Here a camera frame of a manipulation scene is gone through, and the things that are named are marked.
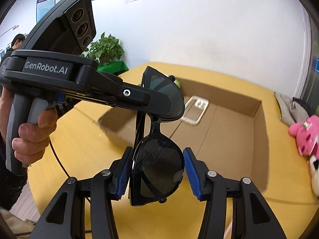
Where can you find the green potted plant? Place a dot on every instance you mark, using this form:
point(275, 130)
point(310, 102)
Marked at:
point(105, 50)

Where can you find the person in background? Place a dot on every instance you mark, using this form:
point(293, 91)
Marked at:
point(15, 44)

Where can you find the blue wall poster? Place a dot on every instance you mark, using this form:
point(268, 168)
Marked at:
point(42, 7)

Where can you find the black sunglasses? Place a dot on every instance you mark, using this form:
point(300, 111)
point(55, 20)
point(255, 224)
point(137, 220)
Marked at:
point(158, 163)

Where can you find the white clear phone case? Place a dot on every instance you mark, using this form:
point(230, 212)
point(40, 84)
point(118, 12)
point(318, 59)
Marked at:
point(194, 110)

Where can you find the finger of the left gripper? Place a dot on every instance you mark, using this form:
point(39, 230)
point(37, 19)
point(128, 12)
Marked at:
point(166, 101)

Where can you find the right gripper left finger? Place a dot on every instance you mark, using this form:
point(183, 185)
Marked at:
point(82, 206)

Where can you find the green cloth covered stand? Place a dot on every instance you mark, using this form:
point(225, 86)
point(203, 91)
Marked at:
point(115, 67)

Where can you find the teal pink plush doll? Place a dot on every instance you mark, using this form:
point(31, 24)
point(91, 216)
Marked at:
point(176, 81)

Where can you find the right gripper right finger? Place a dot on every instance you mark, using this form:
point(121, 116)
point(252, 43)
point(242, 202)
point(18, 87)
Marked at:
point(252, 217)

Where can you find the pink plush bear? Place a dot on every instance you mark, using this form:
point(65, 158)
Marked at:
point(306, 135)

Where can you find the white plush toy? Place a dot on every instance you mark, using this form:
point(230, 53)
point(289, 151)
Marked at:
point(313, 169)

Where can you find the operator left hand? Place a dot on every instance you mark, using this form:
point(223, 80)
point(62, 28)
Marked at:
point(33, 139)

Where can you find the grey folded cloth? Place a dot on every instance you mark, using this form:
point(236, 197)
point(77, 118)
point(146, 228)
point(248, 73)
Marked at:
point(291, 111)

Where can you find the brown cardboard box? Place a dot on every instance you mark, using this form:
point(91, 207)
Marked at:
point(231, 137)

